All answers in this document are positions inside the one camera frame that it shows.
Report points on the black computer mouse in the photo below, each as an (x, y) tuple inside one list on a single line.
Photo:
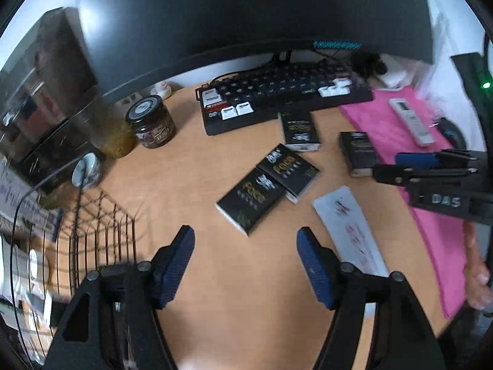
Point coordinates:
[(452, 131)]

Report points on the dark lidded glass jar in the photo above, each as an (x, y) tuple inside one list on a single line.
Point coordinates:
[(152, 127)]

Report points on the black computer monitor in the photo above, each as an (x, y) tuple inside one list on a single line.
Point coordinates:
[(231, 15)]

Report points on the white and blue box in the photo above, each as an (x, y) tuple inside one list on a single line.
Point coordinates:
[(19, 200)]

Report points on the small white ceramic cup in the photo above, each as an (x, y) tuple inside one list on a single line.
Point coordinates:
[(86, 171)]

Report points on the white tissue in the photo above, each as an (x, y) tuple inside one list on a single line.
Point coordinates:
[(396, 77)]

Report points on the wooden desktop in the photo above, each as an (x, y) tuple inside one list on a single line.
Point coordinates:
[(185, 162)]

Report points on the white remote control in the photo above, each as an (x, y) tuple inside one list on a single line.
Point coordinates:
[(410, 121)]

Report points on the person's right hand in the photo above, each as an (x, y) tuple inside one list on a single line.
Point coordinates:
[(475, 277)]

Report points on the black box with gold print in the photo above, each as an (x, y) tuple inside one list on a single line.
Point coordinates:
[(250, 200), (358, 154), (289, 171), (300, 131)]

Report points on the black keyboard with white keys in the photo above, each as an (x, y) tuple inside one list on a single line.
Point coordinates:
[(269, 84)]

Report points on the small white figurine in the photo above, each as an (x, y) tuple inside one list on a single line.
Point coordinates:
[(163, 89)]

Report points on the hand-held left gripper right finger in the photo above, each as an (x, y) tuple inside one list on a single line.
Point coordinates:
[(314, 271)]

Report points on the clear glass jar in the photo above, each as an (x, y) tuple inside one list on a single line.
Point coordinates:
[(117, 140)]

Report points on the teal patterned strip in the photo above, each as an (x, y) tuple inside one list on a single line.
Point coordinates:
[(337, 44)]

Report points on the pink cloth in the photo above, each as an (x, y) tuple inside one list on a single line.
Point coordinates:
[(435, 239)]

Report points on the white printed packet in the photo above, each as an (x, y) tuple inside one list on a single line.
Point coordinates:
[(350, 223)]

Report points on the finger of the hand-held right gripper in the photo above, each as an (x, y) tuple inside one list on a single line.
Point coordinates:
[(393, 174), (416, 159)]

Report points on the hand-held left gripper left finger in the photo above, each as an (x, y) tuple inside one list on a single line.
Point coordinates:
[(175, 271)]

